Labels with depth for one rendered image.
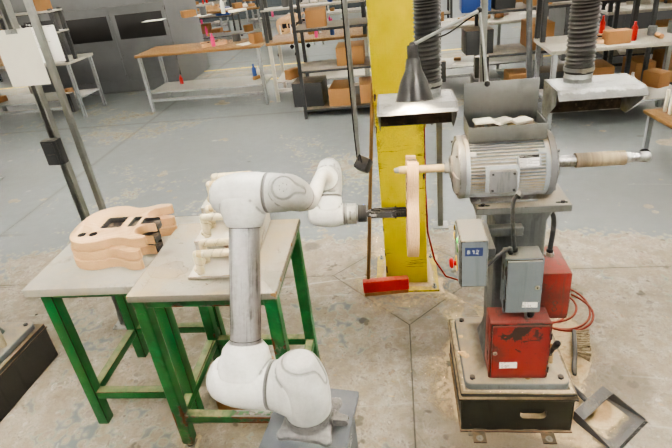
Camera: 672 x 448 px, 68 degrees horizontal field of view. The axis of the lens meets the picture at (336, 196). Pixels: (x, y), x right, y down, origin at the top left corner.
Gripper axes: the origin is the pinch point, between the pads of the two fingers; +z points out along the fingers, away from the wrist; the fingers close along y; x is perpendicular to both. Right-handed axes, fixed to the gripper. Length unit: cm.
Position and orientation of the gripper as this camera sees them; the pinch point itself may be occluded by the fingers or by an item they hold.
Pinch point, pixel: (405, 211)
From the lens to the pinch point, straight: 212.1
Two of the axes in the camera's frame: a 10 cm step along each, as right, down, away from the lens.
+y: -1.2, 1.3, -9.8
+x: -0.6, -9.9, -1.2
